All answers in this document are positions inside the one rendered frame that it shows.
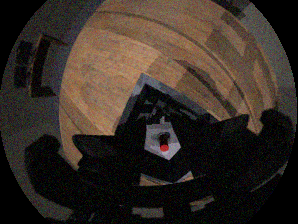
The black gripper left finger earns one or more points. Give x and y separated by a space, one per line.
126 148

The dark grey open box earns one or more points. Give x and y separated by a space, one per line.
147 93

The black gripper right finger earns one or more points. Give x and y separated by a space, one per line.
200 141

